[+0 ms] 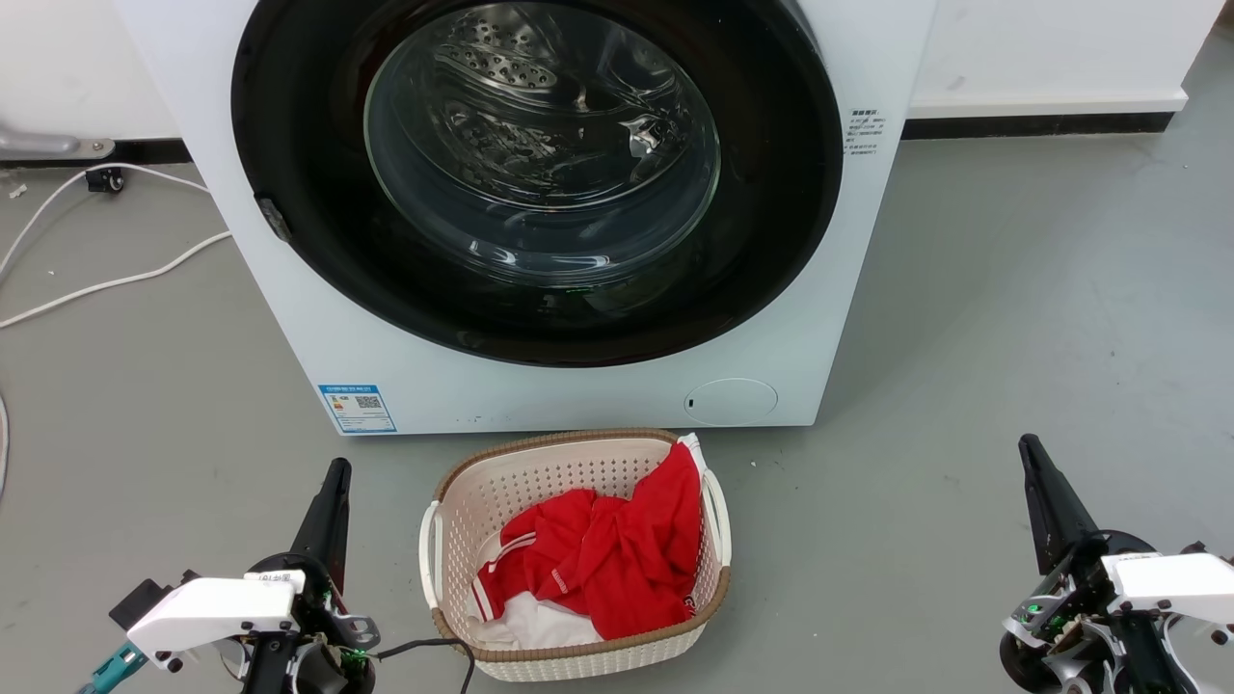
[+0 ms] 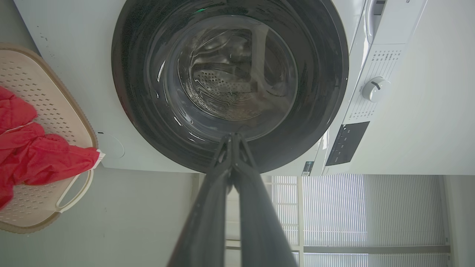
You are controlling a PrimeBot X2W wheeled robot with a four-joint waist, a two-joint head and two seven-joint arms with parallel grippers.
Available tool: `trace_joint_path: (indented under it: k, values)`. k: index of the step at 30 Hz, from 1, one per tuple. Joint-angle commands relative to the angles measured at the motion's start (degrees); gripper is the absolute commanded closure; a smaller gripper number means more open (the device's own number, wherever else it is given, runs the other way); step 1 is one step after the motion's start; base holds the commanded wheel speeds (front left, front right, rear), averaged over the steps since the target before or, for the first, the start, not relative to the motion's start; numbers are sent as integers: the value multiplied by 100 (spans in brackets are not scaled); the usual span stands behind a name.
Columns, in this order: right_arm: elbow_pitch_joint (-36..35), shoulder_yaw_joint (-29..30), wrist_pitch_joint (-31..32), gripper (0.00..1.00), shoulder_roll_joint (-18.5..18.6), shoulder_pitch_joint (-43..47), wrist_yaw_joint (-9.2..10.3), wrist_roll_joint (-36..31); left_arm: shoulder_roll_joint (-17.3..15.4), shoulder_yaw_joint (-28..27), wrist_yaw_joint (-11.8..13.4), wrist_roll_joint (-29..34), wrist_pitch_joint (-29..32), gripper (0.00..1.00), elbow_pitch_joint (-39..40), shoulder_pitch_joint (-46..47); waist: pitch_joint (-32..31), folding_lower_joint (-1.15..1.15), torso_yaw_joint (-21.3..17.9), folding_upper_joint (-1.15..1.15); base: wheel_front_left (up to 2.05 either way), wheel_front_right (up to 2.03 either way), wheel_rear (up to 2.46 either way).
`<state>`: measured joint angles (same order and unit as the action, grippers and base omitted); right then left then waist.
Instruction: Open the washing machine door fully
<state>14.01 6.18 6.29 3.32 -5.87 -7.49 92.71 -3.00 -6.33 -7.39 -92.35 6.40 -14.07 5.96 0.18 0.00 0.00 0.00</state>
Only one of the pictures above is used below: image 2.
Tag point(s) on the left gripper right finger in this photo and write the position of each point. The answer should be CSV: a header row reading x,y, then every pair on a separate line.
x,y
259,222

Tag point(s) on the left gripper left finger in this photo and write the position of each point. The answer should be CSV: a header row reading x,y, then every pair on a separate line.
x,y
207,222

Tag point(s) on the black round glass washer door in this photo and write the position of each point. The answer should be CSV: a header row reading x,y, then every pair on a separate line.
x,y
319,74

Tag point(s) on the white front-load washing machine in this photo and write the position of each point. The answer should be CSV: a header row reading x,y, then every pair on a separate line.
x,y
74,55

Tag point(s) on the narrow white window blind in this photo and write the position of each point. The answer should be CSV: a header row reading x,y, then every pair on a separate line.
x,y
285,207

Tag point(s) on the blue energy label sticker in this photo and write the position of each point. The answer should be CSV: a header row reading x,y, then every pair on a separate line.
x,y
307,168

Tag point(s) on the wide white window blind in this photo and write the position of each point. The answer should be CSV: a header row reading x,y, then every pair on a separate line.
x,y
371,207

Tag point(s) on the black washer display panel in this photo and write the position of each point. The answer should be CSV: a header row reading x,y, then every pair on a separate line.
x,y
347,144

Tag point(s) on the round white filter cover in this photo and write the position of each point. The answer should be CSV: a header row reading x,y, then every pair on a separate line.
x,y
111,145

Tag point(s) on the perforated steel washer drum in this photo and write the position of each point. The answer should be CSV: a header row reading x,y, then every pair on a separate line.
x,y
222,85

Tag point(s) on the white round control knob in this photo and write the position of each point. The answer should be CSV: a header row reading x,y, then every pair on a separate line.
x,y
375,89

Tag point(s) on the red garment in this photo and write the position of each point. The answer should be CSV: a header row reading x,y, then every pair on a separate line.
x,y
37,155

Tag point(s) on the beige perforated laundry basket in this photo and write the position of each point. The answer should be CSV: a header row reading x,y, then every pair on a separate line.
x,y
48,92

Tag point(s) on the white detergent drawer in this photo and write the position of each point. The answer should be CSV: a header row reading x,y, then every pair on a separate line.
x,y
372,22

